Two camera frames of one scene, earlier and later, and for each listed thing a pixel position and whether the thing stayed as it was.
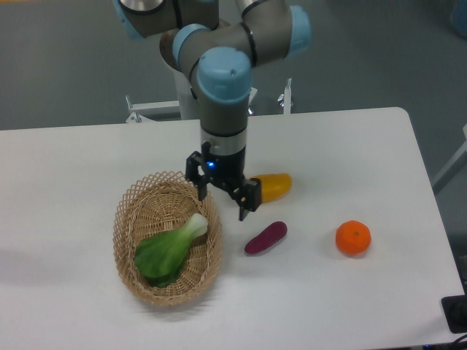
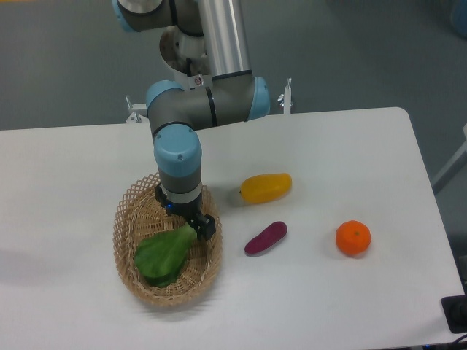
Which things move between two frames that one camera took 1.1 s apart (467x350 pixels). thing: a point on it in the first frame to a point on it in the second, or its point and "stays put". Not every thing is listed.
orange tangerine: [352, 237] stays put
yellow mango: [274, 185] stays put
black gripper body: [228, 171] to [188, 211]
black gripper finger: [252, 197] to [205, 226]
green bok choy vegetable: [159, 257] stays put
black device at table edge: [454, 308] stays put
